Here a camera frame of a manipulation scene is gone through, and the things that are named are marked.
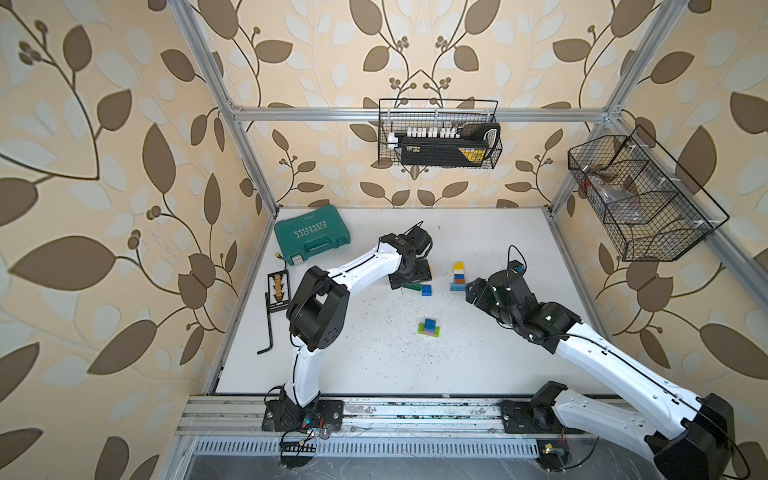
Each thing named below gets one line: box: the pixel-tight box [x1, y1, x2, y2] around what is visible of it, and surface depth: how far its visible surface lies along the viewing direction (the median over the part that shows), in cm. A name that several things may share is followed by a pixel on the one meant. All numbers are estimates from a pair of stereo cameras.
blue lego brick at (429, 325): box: [424, 318, 436, 332], surface depth 88 cm
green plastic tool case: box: [274, 205, 351, 266], surface depth 110 cm
